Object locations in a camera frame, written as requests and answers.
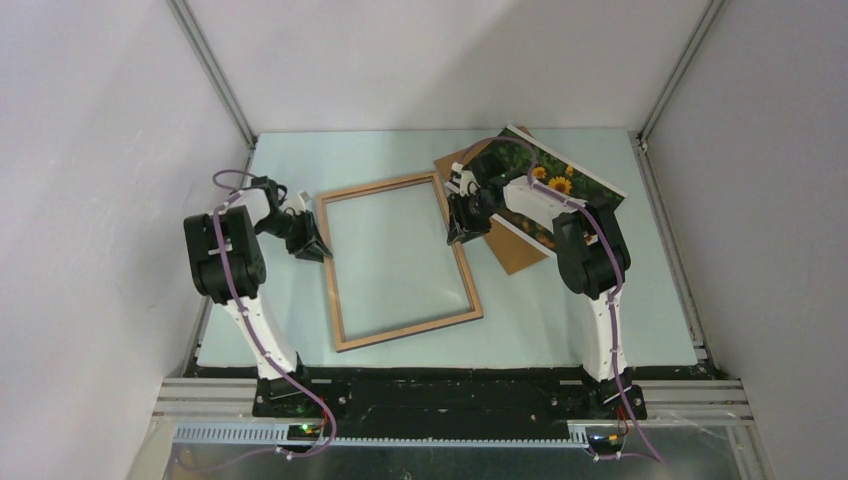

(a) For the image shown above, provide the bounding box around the brown cardboard backing board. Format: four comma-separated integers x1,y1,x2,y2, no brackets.
433,138,547,275

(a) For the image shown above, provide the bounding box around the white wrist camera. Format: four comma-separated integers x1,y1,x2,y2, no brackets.
451,168,479,197
291,191,311,212

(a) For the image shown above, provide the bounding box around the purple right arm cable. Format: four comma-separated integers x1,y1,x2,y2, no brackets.
457,137,670,472

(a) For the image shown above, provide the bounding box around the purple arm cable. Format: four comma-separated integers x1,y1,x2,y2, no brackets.
457,137,670,472
178,169,339,473

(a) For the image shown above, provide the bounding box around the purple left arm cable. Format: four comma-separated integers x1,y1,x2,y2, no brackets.
178,169,339,473

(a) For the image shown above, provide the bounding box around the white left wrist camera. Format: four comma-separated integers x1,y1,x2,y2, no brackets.
291,191,311,212

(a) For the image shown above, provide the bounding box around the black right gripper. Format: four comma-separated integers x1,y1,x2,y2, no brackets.
446,192,500,246

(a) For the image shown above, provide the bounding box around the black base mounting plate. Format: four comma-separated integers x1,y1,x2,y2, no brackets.
252,367,647,440

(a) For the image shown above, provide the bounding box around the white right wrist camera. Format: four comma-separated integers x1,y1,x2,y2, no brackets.
451,168,479,197

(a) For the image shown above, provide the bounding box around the grey cable duct strip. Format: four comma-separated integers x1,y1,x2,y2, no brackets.
173,422,589,449

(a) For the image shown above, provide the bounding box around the aluminium enclosure rail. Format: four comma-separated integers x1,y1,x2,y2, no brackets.
166,0,258,150

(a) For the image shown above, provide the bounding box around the sunflower photo print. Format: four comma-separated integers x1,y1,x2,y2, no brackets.
445,124,627,260

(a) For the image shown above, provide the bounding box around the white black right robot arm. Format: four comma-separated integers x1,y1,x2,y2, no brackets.
447,157,631,418

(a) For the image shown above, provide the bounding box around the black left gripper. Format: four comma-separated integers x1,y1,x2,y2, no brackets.
254,210,332,263

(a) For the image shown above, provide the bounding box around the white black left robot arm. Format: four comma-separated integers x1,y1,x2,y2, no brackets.
183,176,332,381

